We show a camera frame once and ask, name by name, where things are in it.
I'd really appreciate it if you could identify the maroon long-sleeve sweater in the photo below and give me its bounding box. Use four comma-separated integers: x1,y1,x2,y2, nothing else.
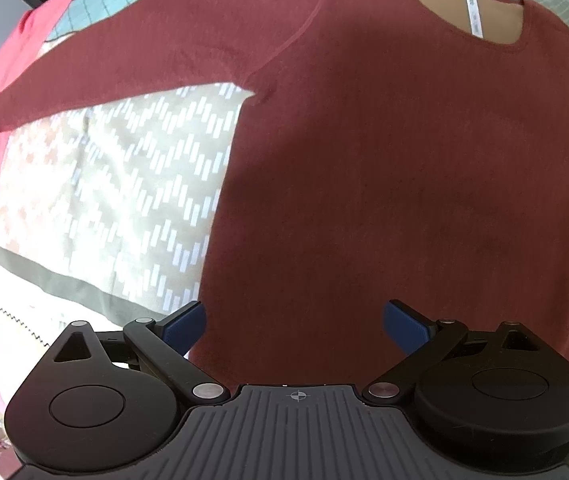
0,0,569,387

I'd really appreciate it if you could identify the patterned quilt bedspread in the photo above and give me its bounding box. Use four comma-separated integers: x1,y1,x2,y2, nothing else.
0,0,569,370

